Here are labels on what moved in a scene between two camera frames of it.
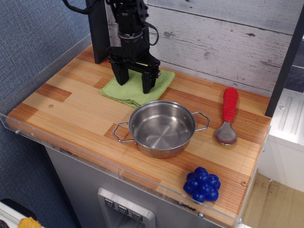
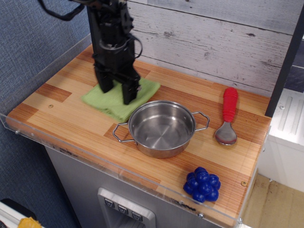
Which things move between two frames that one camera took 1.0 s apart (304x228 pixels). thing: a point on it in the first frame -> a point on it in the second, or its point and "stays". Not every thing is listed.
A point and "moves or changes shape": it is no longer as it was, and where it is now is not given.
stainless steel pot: (161, 129) stays
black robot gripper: (135, 52) -> (114, 59)
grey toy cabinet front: (81, 181) stays
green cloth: (133, 93) moves or changes shape
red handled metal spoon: (226, 135) stays
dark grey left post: (98, 20) stays
